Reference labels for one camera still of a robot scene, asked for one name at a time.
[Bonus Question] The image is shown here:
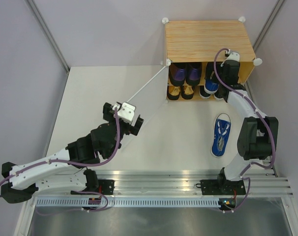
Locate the blue canvas sneaker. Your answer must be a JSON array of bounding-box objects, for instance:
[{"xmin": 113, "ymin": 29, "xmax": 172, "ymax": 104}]
[
  {"xmin": 204, "ymin": 62, "xmax": 218, "ymax": 94},
  {"xmin": 210, "ymin": 113, "xmax": 232, "ymax": 158}
]

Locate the white cabinet door panel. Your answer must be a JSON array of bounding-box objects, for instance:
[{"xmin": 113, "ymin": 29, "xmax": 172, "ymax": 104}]
[{"xmin": 119, "ymin": 65, "xmax": 169, "ymax": 149}]

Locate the black white sneaker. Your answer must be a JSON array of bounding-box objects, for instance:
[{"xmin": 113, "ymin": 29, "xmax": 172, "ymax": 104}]
[
  {"xmin": 213, "ymin": 91, "xmax": 223, "ymax": 100},
  {"xmin": 199, "ymin": 86, "xmax": 211, "ymax": 99}
]

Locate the purple pointed loafer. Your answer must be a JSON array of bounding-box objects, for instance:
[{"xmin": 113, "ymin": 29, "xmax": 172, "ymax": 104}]
[
  {"xmin": 186, "ymin": 62, "xmax": 202, "ymax": 86},
  {"xmin": 169, "ymin": 62, "xmax": 187, "ymax": 87}
]

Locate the gold loafer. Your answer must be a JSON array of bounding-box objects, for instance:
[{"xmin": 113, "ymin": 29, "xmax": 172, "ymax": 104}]
[
  {"xmin": 181, "ymin": 85, "xmax": 194, "ymax": 100},
  {"xmin": 167, "ymin": 85, "xmax": 181, "ymax": 101}
]

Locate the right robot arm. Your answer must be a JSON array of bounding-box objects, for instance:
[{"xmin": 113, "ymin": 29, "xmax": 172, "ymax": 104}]
[{"xmin": 213, "ymin": 59, "xmax": 279, "ymax": 195}]

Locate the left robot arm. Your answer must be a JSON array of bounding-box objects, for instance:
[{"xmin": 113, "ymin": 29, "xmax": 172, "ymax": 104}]
[{"xmin": 0, "ymin": 102, "xmax": 144, "ymax": 204}]

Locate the wooden shoe cabinet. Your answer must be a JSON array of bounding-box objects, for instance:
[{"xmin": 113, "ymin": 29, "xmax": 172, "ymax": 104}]
[{"xmin": 162, "ymin": 17, "xmax": 256, "ymax": 101}]

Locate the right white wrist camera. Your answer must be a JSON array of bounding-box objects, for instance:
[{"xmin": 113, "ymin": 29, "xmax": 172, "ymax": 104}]
[{"xmin": 224, "ymin": 49, "xmax": 240, "ymax": 62}]

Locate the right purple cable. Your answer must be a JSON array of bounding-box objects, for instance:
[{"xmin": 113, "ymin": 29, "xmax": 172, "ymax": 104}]
[{"xmin": 213, "ymin": 48, "xmax": 277, "ymax": 213}]

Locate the white slotted cable duct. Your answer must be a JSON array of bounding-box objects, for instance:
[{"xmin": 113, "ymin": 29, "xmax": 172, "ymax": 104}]
[{"xmin": 36, "ymin": 197, "xmax": 220, "ymax": 208}]

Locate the aluminium rail base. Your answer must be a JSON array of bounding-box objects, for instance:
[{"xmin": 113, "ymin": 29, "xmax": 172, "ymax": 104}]
[{"xmin": 34, "ymin": 170, "xmax": 293, "ymax": 198}]

